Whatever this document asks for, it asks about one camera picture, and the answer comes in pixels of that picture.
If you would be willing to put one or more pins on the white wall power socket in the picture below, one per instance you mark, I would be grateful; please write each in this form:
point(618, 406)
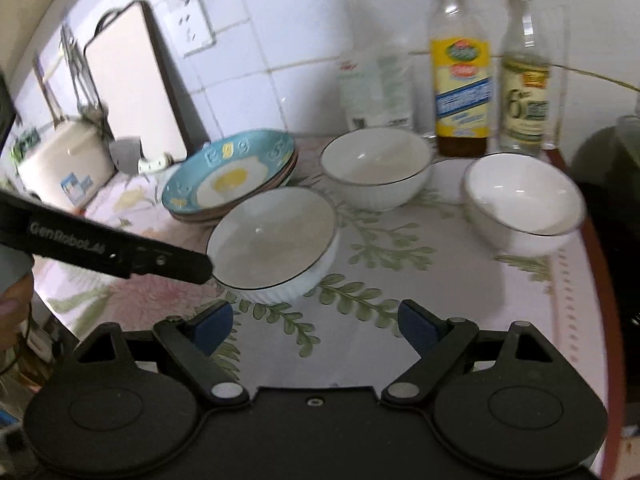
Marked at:
point(190, 29)

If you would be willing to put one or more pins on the floral tablecloth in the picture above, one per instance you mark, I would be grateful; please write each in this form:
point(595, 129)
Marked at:
point(343, 333)

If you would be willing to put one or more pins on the white salt bag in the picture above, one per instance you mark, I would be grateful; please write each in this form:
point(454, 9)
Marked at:
point(376, 88)

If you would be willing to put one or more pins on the blue fried egg plate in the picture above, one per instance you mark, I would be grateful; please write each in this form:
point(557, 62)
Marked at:
point(227, 169)

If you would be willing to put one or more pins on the person's left hand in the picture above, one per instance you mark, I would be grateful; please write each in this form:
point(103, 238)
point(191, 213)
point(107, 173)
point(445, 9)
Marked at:
point(14, 309)

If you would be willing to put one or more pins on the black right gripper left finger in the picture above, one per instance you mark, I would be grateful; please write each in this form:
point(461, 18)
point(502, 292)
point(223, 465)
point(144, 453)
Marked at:
point(190, 345)

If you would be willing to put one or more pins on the clear vinegar bottle yellow cap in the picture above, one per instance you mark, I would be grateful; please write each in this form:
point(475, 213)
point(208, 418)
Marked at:
point(524, 73)

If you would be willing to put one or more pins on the small white bowl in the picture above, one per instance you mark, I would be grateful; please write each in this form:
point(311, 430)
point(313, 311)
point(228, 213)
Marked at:
point(521, 205)

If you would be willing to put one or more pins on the white bowl black rim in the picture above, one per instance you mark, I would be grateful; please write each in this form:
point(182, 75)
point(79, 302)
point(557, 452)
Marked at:
point(377, 169)

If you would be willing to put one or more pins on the white cutting board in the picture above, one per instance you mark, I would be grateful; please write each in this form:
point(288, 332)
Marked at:
point(138, 84)

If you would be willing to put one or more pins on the yellow label cooking wine bottle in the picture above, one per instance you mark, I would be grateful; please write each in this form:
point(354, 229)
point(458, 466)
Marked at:
point(462, 82)

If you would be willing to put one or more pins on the white rice cooker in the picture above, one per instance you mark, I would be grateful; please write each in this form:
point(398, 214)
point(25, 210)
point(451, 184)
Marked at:
point(67, 168)

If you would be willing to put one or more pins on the black wok with lid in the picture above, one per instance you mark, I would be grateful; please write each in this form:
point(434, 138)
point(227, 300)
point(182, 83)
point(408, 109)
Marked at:
point(606, 169)

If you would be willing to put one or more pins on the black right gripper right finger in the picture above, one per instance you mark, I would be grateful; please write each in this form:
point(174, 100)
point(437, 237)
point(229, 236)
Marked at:
point(442, 346)

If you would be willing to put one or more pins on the large white ribbed bowl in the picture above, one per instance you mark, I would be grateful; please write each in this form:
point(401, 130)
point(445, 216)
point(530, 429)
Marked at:
point(276, 246)

